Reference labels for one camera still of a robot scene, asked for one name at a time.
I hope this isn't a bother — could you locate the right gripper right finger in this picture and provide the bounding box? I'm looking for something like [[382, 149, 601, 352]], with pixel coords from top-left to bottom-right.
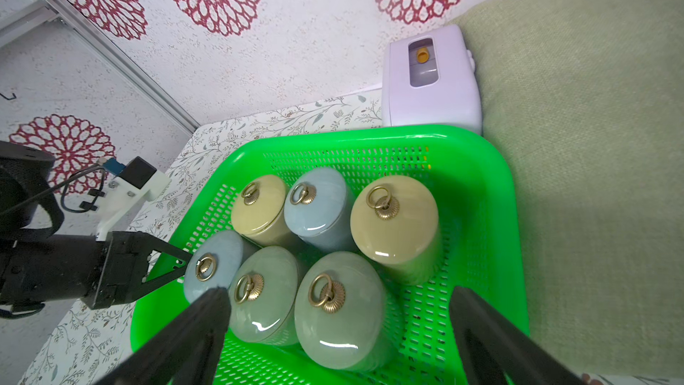
[[450, 286, 582, 384]]

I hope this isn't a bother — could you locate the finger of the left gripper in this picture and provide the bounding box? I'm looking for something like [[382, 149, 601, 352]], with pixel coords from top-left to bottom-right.
[[144, 235, 192, 263], [128, 266, 187, 303]]

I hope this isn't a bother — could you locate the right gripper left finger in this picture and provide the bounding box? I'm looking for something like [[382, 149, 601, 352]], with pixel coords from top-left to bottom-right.
[[98, 288, 231, 384]]

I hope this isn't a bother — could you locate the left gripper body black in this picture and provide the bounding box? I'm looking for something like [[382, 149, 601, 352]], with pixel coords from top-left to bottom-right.
[[1, 231, 152, 309]]

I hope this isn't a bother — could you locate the blue-grey canister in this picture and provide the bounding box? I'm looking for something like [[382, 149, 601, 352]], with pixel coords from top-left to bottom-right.
[[183, 230, 259, 304]]

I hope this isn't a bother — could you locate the green canister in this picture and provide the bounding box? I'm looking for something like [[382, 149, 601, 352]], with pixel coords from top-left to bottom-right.
[[229, 246, 306, 347], [294, 251, 404, 372]]

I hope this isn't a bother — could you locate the yellow canister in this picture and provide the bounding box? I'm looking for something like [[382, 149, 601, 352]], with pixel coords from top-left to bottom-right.
[[350, 176, 443, 285], [231, 175, 299, 249]]

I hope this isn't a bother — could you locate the green plastic basket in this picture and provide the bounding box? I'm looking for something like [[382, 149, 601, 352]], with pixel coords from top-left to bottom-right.
[[169, 125, 529, 384]]

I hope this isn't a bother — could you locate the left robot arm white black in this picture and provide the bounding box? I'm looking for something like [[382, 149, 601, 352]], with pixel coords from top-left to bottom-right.
[[1, 142, 192, 319]]

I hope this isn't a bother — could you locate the blue canister back middle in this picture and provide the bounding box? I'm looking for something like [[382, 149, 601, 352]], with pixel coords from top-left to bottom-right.
[[284, 168, 356, 253]]

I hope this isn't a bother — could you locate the lavender tissue box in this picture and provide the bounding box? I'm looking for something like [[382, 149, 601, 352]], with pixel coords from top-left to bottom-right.
[[381, 25, 483, 135]]

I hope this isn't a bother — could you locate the green pillow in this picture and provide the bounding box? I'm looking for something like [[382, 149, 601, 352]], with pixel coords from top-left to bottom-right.
[[455, 0, 683, 378]]

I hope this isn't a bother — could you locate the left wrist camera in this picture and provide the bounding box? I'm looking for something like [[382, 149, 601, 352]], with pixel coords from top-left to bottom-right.
[[94, 157, 171, 242]]

